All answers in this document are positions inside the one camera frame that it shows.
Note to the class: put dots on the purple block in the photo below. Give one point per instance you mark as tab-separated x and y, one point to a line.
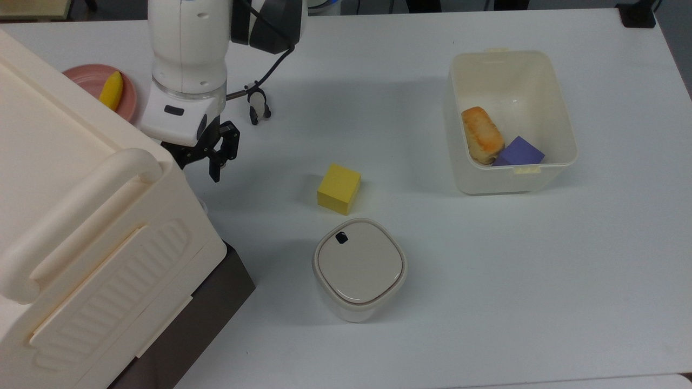
519	152

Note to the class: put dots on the pink plate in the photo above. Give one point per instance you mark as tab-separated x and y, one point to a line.
86	78

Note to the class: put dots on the white background table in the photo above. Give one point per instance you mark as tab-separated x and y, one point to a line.
594	384

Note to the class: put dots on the beige lidded canister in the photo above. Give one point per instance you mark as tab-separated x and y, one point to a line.
359	270

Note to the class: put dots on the light wooden desk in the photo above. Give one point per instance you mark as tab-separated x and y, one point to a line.
32	6

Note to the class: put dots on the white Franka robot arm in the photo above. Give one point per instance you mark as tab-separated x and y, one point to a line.
186	43

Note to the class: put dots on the toy bread loaf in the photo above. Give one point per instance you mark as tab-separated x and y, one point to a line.
481	135

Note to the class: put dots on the yellow toy banana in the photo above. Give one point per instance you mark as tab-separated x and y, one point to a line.
112	91

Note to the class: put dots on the dark brown wooden cabinet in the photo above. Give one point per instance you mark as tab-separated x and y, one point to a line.
216	292

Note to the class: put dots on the black table clamp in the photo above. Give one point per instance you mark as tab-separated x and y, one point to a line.
638	16

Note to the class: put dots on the yellow cube block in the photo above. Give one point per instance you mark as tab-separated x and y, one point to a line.
339	189

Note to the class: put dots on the white open plastic bin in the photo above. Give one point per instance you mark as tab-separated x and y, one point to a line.
513	81

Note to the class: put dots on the panda toy figure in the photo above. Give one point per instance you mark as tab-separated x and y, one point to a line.
259	105

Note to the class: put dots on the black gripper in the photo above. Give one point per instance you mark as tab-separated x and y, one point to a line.
201	143

